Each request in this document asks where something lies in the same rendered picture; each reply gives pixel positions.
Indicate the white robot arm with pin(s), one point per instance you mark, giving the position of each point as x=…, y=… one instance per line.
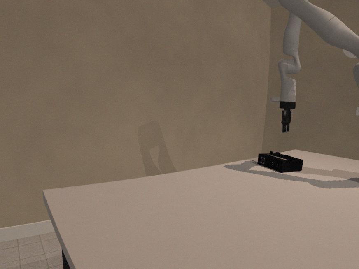
x=332, y=30

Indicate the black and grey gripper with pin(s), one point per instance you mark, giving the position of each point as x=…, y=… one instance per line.
x=286, y=114

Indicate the black lighting desk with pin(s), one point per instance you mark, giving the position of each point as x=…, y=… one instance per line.
x=279, y=162

